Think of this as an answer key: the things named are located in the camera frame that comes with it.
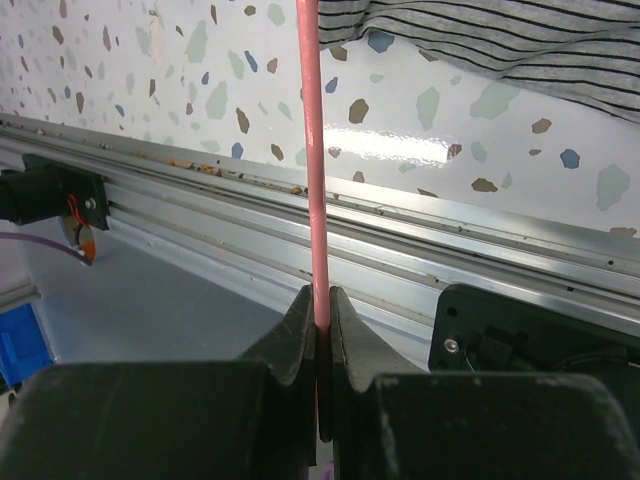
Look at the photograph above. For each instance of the blue plastic crate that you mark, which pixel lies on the blue plastic crate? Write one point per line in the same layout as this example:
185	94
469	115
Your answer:
24	350

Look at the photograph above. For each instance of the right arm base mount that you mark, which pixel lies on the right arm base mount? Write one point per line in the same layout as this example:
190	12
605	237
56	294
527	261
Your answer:
479	331

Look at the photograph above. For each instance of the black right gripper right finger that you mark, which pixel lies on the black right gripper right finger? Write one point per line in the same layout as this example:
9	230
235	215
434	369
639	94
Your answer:
394	420

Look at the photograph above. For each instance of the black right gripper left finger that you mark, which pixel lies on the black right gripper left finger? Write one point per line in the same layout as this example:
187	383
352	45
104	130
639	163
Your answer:
253	417

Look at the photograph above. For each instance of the aluminium mounting rail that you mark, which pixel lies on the aluminium mounting rail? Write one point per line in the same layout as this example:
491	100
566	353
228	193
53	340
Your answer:
248	226

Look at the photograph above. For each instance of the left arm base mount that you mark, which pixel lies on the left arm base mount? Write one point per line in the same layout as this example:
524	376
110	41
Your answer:
46	188

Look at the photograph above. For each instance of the grey knitted garment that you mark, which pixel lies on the grey knitted garment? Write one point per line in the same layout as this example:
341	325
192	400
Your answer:
586	52

